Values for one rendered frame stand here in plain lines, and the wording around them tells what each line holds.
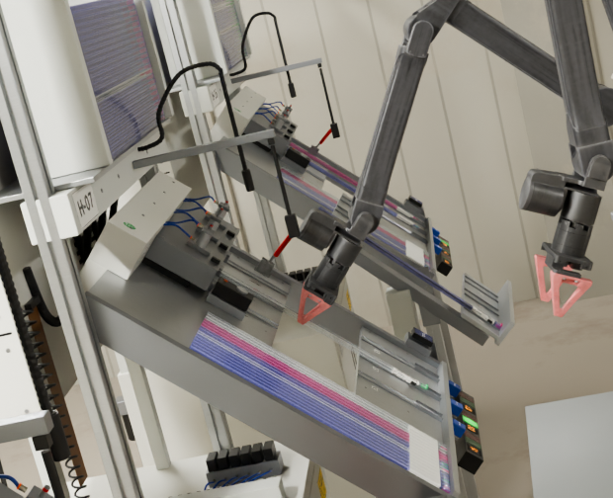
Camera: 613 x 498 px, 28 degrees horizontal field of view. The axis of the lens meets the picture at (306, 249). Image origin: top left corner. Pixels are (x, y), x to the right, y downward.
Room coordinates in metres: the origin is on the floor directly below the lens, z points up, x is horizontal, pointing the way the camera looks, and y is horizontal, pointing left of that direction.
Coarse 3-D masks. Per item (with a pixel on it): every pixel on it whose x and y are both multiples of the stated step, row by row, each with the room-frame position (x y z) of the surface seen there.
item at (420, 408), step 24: (360, 336) 2.55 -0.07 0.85; (360, 360) 2.39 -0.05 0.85; (384, 360) 2.46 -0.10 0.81; (408, 360) 2.55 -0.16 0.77; (360, 384) 2.26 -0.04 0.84; (384, 384) 2.32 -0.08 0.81; (408, 384) 2.39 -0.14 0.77; (432, 384) 2.47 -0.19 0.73; (384, 408) 2.20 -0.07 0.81; (408, 408) 2.26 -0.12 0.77; (432, 408) 2.31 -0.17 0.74; (432, 432) 2.21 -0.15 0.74
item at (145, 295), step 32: (96, 288) 2.06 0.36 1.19; (128, 288) 2.14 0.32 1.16; (160, 288) 2.22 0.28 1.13; (192, 288) 2.30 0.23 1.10; (256, 288) 2.49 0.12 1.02; (288, 288) 2.60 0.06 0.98; (160, 320) 2.07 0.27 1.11; (192, 320) 2.14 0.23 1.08; (224, 320) 2.22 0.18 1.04; (256, 320) 2.31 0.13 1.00
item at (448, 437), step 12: (444, 372) 2.52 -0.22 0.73; (444, 384) 2.44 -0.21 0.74; (444, 396) 2.38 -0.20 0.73; (444, 408) 2.32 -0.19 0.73; (444, 420) 2.27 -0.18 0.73; (444, 432) 2.21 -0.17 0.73; (444, 444) 2.16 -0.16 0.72; (456, 456) 2.08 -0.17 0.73; (456, 468) 2.03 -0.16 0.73; (456, 480) 1.98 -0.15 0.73; (456, 492) 1.93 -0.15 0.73
